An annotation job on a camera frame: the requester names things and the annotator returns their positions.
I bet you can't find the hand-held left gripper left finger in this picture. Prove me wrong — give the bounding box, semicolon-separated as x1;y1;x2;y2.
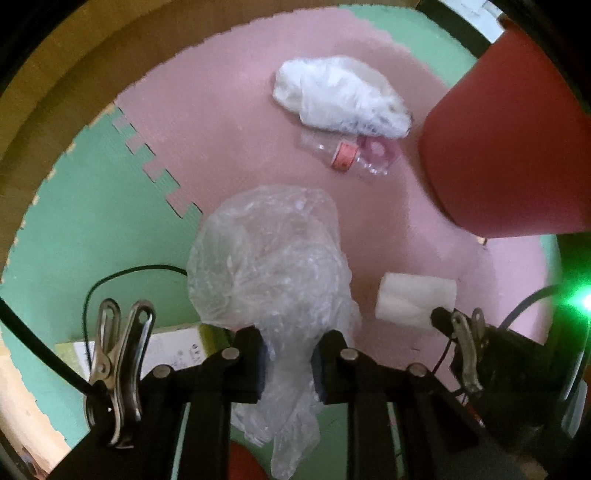
46;325;266;480

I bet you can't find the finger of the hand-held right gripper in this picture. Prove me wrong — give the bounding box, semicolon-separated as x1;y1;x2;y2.
430;306;462;344

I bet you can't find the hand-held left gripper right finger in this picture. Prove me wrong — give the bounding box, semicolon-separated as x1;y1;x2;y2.
310;330;527;480

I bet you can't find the white tissue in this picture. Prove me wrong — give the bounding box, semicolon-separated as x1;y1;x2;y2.
375;272;458;329

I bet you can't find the green and white box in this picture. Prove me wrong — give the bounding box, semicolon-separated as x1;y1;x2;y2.
55;323;232;384

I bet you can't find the clear plastic bag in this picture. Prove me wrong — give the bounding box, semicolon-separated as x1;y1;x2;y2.
186;185;363;480

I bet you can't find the red bin with green rim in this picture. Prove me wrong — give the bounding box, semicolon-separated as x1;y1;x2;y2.
418;16;591;239

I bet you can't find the white plastic bag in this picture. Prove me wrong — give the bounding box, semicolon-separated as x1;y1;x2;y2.
271;55;413;139

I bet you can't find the metal spring clip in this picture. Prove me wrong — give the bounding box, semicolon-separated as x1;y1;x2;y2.
84;298;155;448
450;308;488;394

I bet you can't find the red foam mat inlay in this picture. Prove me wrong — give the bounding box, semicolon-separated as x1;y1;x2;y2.
228;442;269;480

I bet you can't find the clear bottle with orange label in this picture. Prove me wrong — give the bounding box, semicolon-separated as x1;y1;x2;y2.
300;131;402;183

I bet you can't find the pink foam mat tile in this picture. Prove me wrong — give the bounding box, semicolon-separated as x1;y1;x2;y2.
113;4;552;416

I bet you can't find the wooden wardrobe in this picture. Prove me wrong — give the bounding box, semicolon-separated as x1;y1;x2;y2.
0;9;324;259

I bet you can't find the thick black cable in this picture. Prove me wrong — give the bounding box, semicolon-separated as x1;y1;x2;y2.
0;298;93;398
499;285;561;334

